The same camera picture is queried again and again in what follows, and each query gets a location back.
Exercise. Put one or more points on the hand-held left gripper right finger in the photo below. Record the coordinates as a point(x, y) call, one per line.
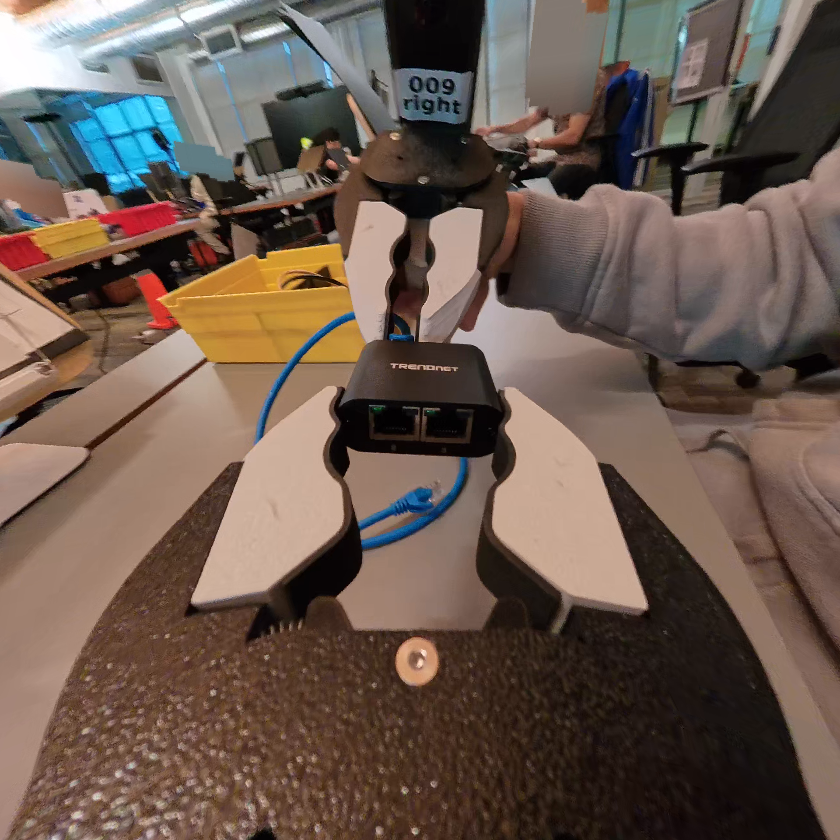
point(564, 512)

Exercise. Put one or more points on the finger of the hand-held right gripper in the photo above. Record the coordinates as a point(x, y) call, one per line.
point(459, 249)
point(371, 262)

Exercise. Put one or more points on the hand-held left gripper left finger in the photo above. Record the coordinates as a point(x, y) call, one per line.
point(275, 512)

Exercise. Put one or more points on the black network adapter box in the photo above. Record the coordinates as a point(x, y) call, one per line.
point(420, 374)

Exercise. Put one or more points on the yellow plastic bin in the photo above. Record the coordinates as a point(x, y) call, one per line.
point(262, 321)

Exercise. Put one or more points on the person's right forearm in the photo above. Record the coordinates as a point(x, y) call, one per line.
point(656, 275)

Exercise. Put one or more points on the person's right hand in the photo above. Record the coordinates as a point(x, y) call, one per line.
point(515, 229)

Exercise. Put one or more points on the blue jacket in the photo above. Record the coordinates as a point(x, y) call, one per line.
point(630, 118)

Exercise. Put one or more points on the orange traffic cone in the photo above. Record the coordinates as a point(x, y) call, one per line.
point(157, 302)

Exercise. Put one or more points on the red storage bin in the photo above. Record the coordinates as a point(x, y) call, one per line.
point(19, 253)
point(141, 220)

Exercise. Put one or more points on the long far table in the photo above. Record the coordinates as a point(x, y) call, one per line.
point(131, 246)

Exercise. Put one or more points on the wooden document stand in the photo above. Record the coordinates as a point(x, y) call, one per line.
point(59, 387)

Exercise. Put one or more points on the large paned window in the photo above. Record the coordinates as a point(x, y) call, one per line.
point(124, 138)

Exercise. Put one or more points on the small yellow storage bin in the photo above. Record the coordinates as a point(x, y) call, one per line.
point(72, 236)

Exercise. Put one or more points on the grey notice board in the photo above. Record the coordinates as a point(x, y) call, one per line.
point(715, 39)

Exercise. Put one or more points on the white instruction sheet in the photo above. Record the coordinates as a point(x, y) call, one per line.
point(19, 328)

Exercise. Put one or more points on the black office chair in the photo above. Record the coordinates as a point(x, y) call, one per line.
point(787, 98)

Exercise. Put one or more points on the black wall screen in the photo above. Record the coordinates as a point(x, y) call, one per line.
point(308, 124)

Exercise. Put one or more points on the silver ventilation duct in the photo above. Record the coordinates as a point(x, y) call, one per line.
point(164, 26)

